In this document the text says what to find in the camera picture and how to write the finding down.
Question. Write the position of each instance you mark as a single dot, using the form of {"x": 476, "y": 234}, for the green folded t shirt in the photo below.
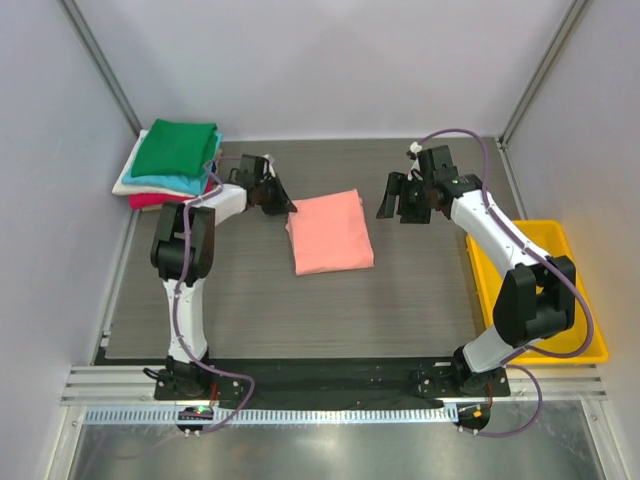
{"x": 175, "y": 148}

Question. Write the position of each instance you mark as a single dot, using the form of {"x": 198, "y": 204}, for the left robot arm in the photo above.
{"x": 182, "y": 254}

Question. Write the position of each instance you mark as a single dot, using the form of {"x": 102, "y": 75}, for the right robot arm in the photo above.
{"x": 536, "y": 299}

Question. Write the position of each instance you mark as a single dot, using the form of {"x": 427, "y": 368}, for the left aluminium frame post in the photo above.
{"x": 87, "y": 38}

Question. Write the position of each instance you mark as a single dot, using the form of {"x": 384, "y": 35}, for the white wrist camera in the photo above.
{"x": 269, "y": 166}
{"x": 414, "y": 149}

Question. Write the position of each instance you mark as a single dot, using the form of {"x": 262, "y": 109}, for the right aluminium frame post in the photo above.
{"x": 559, "y": 41}

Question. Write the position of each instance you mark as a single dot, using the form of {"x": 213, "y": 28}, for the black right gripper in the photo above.
{"x": 394, "y": 188}

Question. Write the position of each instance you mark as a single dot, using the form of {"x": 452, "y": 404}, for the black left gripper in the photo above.
{"x": 282, "y": 198}

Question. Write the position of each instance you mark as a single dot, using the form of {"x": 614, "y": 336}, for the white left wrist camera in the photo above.
{"x": 269, "y": 166}

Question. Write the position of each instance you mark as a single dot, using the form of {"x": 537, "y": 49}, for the cyan folded t shirt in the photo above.
{"x": 165, "y": 184}

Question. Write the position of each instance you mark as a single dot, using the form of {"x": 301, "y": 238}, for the slotted cable duct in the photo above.
{"x": 204, "y": 416}

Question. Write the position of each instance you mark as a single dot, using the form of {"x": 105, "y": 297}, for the red folded t shirt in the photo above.
{"x": 165, "y": 189}

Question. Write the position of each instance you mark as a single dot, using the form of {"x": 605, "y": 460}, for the white folded t shirt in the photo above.
{"x": 130, "y": 185}

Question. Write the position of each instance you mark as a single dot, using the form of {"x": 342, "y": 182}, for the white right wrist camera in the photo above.
{"x": 414, "y": 149}

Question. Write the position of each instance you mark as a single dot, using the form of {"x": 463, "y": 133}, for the beige folded t shirt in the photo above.
{"x": 217, "y": 157}

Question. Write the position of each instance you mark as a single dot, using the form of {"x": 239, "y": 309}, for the yellow plastic bin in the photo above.
{"x": 549, "y": 235}

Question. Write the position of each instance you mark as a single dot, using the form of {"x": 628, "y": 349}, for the salmon pink t shirt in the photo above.
{"x": 329, "y": 233}

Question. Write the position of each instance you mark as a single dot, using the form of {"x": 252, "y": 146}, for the aluminium frame post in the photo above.
{"x": 559, "y": 41}
{"x": 87, "y": 38}

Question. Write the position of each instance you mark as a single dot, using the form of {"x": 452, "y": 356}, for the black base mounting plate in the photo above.
{"x": 328, "y": 384}

